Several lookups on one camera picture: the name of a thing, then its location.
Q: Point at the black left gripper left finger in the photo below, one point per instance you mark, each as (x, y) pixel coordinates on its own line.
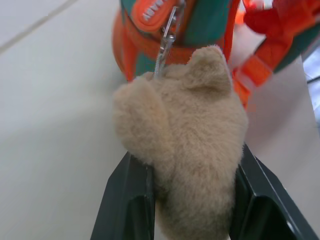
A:
(125, 200)

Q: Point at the orange and teal backpack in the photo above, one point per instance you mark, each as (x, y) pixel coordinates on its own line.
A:
(207, 25)

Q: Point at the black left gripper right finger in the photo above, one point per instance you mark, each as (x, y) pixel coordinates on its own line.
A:
(270, 207)

